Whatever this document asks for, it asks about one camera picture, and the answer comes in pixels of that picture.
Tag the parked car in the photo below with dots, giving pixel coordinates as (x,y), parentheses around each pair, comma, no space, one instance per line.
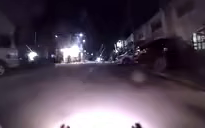
(126,58)

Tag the grey asphalt road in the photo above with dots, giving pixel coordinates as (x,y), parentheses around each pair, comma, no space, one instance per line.
(100,93)

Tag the brightly lit building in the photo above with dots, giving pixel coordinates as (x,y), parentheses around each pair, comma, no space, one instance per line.
(70,50)

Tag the robot's own part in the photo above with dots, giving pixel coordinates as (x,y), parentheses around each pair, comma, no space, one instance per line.
(136,125)
(64,126)

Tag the row of buildings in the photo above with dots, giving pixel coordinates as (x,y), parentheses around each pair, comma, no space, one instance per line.
(176,36)

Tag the pavement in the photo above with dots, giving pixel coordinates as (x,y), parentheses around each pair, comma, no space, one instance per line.
(190,80)

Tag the white van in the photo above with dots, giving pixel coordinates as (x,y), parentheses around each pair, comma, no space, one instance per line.
(1,50)

